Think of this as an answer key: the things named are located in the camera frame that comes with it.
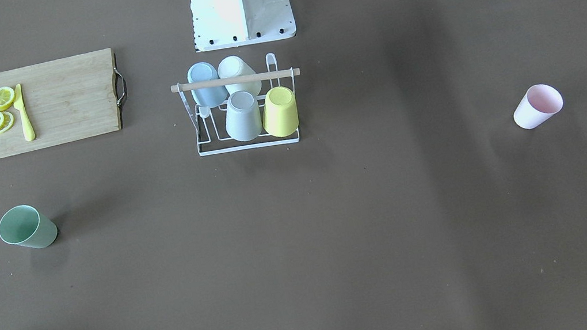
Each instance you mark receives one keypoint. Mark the pink cup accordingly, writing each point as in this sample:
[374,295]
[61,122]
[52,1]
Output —
[539,103]

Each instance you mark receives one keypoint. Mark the mint green cup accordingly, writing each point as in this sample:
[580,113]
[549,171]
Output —
[24,226]

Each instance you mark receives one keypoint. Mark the yellow cup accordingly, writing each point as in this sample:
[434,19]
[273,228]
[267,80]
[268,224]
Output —
[280,112]

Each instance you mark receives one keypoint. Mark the grey cup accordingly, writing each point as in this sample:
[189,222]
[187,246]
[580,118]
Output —
[243,121]

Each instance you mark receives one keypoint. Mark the light blue cup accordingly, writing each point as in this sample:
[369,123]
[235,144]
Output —
[206,97]

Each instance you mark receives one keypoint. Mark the white cream cup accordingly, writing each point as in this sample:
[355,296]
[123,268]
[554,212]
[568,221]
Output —
[235,66]

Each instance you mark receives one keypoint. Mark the wooden cutting board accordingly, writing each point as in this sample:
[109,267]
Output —
[66,100]

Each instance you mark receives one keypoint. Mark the yellow plastic knife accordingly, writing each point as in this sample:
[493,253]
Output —
[19,105]

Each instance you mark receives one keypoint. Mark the lemon slice top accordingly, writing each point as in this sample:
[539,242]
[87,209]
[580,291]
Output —
[7,98]

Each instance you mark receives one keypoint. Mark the white wire cup rack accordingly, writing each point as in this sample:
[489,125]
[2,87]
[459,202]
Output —
[209,123]

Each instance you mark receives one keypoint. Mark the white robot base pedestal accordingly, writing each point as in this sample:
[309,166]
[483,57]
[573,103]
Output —
[222,24]

